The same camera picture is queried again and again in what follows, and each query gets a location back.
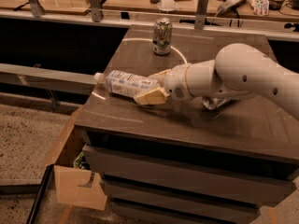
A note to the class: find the metal rail frame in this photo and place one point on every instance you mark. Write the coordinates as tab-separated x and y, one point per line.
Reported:
127	12

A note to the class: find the green 7up can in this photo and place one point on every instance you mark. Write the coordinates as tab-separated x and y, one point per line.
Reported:
162	31

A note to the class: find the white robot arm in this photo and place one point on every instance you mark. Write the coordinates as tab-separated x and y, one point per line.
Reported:
238	72

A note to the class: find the grey stapler device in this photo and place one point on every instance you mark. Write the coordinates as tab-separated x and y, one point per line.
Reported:
227	5

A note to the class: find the silver blue can lying down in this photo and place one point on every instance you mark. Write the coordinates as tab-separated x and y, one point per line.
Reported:
214	103

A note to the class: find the cardboard box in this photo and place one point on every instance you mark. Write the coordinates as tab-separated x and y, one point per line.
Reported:
74	186

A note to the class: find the white cup on desk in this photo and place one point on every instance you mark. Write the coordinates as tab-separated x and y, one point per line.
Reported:
167	5

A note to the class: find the colourful small package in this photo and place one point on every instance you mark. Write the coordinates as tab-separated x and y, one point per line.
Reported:
260	7

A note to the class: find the blue plastic bottle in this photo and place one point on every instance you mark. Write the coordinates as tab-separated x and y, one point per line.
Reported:
125	84

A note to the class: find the black mesh cup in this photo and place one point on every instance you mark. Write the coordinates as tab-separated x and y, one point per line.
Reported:
275	4

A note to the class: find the grey drawer cabinet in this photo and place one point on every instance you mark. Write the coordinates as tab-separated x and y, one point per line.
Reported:
180	163

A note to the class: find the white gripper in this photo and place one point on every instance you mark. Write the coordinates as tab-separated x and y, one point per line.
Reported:
175	80

